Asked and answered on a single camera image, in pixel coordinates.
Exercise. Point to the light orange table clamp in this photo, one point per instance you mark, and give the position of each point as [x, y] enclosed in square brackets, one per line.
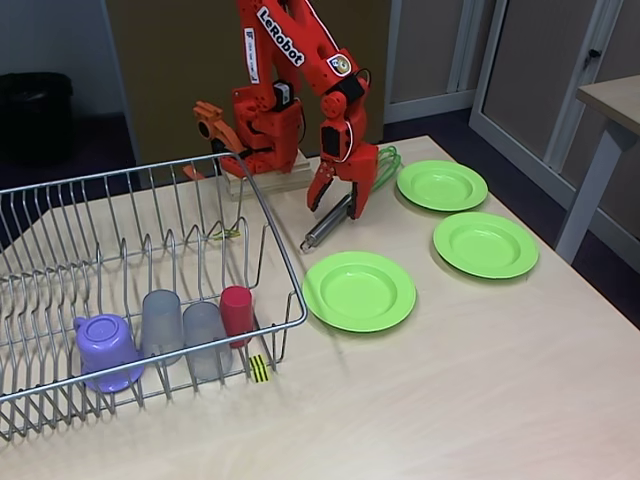
[207, 117]

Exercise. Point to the yellow black striped tape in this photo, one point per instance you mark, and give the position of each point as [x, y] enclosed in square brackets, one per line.
[260, 369]

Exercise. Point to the grey sliding door cabinet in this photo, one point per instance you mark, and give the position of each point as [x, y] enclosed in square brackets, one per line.
[540, 75]

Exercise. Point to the orange-red robot arm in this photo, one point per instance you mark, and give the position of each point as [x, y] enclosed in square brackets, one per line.
[320, 50]

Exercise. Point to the black waste bin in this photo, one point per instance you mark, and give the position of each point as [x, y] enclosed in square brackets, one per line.
[35, 115]

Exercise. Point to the red plastic cup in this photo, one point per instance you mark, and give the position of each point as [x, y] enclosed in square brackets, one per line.
[236, 312]

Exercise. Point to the green plastic plate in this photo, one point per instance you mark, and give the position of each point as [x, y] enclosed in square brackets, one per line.
[442, 185]
[487, 245]
[360, 292]

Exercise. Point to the translucent grey plastic cup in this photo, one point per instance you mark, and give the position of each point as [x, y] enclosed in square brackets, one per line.
[205, 340]
[162, 320]

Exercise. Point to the brown pin board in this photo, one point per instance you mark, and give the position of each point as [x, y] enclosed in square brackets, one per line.
[165, 75]

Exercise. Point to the small yellow tape marker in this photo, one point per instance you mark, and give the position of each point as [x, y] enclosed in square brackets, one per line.
[227, 233]

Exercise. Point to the purple plastic mug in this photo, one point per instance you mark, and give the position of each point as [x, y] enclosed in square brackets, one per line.
[107, 350]

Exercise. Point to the black cabinet lock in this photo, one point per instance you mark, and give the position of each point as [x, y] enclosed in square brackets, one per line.
[593, 54]

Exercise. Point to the wooden base block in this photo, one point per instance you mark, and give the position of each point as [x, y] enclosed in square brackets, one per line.
[300, 177]

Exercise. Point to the beige desk with grey leg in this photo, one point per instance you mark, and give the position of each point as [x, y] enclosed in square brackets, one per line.
[615, 100]

